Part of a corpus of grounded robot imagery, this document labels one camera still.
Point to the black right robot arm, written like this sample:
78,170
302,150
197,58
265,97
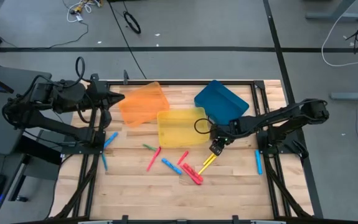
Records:
290,113

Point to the yellow translucent plastic bin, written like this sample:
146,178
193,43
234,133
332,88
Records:
178,129

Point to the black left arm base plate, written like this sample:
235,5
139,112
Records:
82,150

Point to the blue Sharpie highlighter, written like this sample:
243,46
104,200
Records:
171,166

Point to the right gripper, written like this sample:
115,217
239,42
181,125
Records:
218,146

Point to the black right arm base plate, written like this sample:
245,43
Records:
261,149

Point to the blue highlighter marker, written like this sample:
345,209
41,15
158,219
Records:
111,139
104,161

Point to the slim dark blue marker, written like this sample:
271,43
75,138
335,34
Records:
258,162

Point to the thin pink highlighter pen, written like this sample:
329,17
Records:
187,175

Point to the grey desk foot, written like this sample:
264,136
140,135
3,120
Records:
334,16
353,96

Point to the long pink highlighter pen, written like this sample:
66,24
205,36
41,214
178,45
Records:
153,159

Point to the orange translucent plastic bin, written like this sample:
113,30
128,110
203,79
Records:
144,104

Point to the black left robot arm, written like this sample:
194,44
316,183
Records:
63,95

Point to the yellow highlighter pen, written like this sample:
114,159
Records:
209,159
204,169

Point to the green highlighter pen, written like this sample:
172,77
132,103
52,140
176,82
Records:
149,147

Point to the fat pink-red Sharpie highlighter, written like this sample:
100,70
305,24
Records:
193,172

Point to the short pink highlighter pen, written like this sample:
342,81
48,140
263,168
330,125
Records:
182,157

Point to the blue plastic bin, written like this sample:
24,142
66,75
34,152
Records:
219,101

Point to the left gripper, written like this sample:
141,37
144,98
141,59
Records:
97,95

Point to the low dark desk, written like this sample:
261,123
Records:
1,166

